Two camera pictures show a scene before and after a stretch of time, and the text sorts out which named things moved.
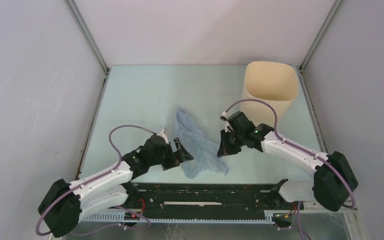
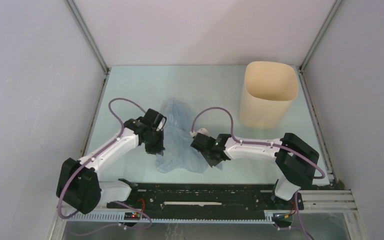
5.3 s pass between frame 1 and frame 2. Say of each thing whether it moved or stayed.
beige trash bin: stayed
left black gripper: moved
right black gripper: moved
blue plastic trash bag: moved
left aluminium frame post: stayed
